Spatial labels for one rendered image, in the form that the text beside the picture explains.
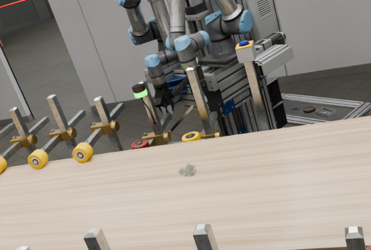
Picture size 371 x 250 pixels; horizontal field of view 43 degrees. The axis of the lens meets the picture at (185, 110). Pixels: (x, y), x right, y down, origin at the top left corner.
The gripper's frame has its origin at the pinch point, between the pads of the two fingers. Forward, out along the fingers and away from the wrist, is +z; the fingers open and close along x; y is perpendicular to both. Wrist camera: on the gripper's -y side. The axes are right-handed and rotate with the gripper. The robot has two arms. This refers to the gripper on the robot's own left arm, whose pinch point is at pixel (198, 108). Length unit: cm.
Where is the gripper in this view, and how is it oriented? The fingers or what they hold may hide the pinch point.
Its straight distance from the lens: 226.5
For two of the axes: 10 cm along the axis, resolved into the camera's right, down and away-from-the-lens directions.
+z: 2.9, 8.9, 3.6
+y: 9.5, -3.0, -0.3
